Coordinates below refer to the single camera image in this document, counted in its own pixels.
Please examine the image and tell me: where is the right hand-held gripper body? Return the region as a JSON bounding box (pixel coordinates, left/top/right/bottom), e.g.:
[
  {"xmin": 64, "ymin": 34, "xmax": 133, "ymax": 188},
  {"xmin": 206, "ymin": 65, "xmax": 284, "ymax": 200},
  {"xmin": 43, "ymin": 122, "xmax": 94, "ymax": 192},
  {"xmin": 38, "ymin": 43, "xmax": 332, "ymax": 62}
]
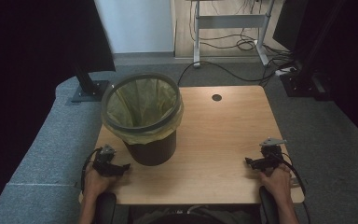
[{"xmin": 258, "ymin": 137, "xmax": 288, "ymax": 172}]

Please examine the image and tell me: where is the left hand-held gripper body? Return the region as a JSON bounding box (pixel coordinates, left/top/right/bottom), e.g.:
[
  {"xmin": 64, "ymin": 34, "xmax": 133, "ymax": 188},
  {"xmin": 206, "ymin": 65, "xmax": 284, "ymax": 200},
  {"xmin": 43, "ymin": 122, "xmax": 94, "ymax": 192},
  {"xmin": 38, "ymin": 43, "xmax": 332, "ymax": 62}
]
[{"xmin": 92, "ymin": 144, "xmax": 119, "ymax": 177}]

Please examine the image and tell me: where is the dark round trash bin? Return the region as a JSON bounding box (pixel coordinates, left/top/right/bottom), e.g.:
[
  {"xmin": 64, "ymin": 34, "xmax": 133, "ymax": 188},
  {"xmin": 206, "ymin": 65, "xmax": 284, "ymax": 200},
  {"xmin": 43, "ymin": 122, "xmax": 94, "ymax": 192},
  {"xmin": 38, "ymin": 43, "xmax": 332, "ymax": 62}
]
[{"xmin": 122, "ymin": 130, "xmax": 178, "ymax": 167}]

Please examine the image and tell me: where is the grey bin rim ring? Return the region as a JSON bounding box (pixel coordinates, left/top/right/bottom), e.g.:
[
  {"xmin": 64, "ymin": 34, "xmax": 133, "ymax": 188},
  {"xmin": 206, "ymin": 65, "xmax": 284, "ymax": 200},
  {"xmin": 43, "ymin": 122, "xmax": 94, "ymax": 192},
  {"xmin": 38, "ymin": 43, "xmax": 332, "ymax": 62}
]
[{"xmin": 101, "ymin": 72, "xmax": 182, "ymax": 134}]

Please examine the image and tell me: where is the yellow plastic trash bag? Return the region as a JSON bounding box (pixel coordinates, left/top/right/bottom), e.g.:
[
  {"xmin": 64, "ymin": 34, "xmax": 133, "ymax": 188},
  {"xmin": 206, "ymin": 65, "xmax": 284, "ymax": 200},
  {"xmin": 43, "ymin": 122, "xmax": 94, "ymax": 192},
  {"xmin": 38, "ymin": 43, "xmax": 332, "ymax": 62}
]
[{"xmin": 101, "ymin": 74, "xmax": 185, "ymax": 146}]

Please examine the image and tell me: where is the person's left hand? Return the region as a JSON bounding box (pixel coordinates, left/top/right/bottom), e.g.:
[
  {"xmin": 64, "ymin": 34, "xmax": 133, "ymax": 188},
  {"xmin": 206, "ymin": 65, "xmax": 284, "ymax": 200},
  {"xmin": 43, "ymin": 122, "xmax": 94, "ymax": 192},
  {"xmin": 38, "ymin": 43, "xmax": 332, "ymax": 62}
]
[{"xmin": 83, "ymin": 162, "xmax": 119, "ymax": 200}]

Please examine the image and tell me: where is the person's right hand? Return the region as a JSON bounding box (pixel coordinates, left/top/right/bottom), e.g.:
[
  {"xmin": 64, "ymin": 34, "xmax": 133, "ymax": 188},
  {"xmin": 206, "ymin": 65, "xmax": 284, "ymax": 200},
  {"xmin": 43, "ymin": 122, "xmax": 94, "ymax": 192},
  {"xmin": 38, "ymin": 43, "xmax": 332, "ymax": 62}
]
[{"xmin": 259, "ymin": 164, "xmax": 293, "ymax": 203}]

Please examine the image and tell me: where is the black chair armrest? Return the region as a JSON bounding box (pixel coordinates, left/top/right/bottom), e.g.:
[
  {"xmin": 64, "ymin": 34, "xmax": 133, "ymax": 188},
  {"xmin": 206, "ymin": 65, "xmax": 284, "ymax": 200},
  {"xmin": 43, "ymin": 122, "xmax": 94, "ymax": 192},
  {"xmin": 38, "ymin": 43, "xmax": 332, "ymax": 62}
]
[
  {"xmin": 94, "ymin": 191, "xmax": 117, "ymax": 224},
  {"xmin": 258, "ymin": 186, "xmax": 282, "ymax": 224}
]

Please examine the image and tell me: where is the person's dark clothing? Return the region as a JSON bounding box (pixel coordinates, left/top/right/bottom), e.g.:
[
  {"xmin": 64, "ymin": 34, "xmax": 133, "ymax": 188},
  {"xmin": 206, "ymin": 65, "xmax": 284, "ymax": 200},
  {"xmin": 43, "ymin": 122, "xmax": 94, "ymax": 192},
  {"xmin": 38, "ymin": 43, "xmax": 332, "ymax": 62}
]
[{"xmin": 129, "ymin": 204, "xmax": 262, "ymax": 224}]

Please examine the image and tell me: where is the black stand with heavy base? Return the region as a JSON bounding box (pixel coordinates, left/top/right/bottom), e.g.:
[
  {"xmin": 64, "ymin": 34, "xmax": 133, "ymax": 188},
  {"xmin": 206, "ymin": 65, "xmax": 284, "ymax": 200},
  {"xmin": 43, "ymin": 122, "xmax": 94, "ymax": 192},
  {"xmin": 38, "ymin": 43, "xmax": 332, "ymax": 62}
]
[{"xmin": 279, "ymin": 0, "xmax": 346, "ymax": 101}]

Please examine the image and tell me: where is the white power strip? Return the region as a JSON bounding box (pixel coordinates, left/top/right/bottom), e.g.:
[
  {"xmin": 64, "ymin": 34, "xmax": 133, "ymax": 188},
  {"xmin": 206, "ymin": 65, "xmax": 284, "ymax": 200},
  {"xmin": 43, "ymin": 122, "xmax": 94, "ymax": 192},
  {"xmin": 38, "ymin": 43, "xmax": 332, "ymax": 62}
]
[{"xmin": 274, "ymin": 66, "xmax": 297, "ymax": 77}]

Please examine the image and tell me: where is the black monitor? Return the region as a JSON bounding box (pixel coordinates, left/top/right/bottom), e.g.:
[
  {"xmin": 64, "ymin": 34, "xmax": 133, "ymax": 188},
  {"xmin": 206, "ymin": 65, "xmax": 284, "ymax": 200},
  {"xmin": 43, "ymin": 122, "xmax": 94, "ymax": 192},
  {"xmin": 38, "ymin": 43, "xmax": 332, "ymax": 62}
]
[
  {"xmin": 272, "ymin": 0, "xmax": 311, "ymax": 52},
  {"xmin": 64, "ymin": 0, "xmax": 117, "ymax": 74}
]

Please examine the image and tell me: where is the right hand-held gripper cable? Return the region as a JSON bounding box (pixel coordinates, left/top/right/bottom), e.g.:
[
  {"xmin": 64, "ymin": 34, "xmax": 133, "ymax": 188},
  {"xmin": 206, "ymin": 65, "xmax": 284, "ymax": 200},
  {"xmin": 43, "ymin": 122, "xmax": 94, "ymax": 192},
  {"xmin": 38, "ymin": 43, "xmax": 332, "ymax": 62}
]
[{"xmin": 274, "ymin": 152, "xmax": 311, "ymax": 224}]

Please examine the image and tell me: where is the black stand with base plate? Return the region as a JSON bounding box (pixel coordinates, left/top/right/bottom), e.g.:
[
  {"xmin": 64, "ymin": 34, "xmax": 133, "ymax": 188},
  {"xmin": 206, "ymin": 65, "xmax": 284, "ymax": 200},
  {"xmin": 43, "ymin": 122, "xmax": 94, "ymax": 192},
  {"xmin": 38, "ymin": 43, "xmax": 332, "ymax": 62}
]
[{"xmin": 70, "ymin": 63, "xmax": 111, "ymax": 104}]

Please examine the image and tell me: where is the tangle of black cables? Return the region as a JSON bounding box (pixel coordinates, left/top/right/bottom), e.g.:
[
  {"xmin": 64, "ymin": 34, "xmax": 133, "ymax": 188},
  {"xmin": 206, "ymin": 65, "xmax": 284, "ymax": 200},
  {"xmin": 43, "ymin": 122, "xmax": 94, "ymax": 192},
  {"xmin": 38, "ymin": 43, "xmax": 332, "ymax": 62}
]
[{"xmin": 188, "ymin": 0, "xmax": 295, "ymax": 64}]

